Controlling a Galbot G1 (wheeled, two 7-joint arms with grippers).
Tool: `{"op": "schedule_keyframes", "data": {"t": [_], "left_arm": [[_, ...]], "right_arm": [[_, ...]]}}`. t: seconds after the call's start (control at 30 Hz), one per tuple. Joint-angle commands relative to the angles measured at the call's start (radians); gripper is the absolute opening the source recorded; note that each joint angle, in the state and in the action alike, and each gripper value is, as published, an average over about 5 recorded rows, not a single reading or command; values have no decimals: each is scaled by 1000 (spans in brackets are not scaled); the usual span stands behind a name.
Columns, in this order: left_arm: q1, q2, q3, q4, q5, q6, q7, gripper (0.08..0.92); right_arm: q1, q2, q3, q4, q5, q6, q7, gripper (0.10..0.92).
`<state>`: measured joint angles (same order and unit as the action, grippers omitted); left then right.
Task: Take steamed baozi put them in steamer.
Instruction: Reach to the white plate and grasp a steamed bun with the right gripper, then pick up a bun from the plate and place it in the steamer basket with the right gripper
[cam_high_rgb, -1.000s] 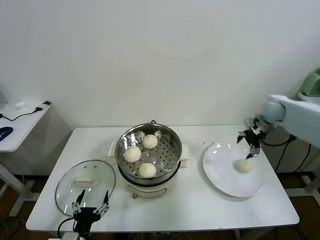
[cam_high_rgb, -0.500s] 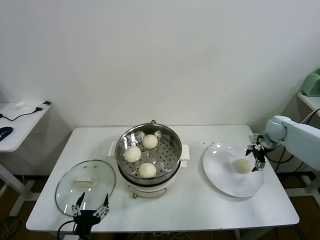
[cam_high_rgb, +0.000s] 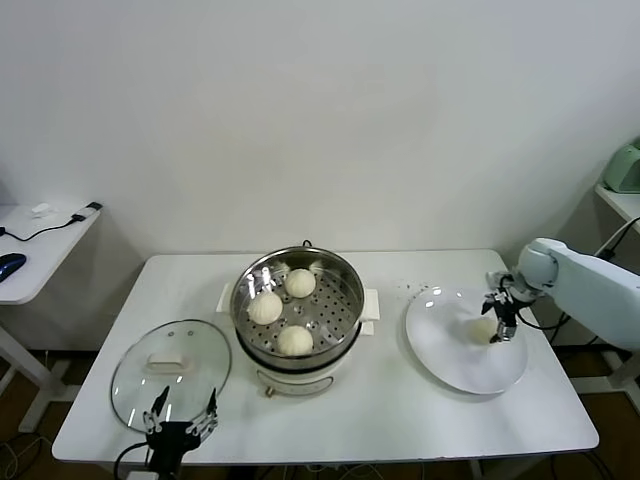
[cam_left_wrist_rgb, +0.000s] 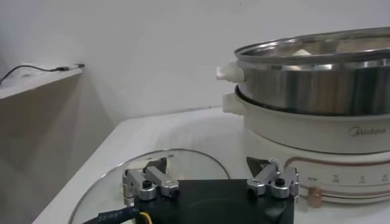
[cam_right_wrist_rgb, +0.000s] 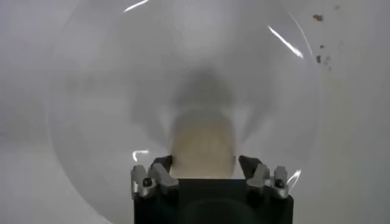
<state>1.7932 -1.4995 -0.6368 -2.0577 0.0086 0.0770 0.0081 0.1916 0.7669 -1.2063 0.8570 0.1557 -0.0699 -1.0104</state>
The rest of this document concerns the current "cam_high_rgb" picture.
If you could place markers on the mint green appliance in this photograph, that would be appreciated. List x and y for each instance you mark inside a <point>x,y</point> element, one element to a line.
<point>625,167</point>

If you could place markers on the blue computer mouse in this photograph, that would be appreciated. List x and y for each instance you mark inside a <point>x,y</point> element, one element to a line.
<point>11,265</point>

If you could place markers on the small white plastic object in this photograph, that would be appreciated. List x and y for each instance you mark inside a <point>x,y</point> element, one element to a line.
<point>42,210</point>

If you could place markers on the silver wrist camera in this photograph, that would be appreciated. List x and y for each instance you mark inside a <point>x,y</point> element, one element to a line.
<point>500,280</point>
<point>140,475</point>

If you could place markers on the white steamed baozi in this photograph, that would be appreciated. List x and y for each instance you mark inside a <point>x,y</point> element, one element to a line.
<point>479,332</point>
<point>265,307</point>
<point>295,341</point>
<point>300,283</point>

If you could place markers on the white side desk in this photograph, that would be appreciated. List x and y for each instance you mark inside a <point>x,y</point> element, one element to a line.
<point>620,202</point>
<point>45,255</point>

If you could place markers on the grey USB adapter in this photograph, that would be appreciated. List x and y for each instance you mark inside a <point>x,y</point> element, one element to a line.
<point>91,208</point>

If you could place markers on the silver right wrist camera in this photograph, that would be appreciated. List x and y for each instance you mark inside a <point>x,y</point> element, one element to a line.
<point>500,280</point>

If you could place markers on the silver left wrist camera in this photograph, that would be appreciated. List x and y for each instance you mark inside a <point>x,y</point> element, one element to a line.
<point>140,475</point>

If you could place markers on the white round plate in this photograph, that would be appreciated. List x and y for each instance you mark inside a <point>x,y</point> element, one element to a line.
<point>440,350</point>

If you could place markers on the cream electric cooker base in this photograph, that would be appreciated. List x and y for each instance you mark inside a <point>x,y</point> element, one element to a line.
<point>300,377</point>

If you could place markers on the round glass pot lid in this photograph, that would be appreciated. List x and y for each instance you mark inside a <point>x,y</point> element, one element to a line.
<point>130,370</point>

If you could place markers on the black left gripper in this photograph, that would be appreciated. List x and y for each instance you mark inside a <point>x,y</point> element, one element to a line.
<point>170,445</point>

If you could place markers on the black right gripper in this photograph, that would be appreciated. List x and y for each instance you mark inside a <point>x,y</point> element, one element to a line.
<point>507,310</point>

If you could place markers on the perforated steel steamer basket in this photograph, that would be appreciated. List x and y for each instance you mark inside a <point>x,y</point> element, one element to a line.
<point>330,305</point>

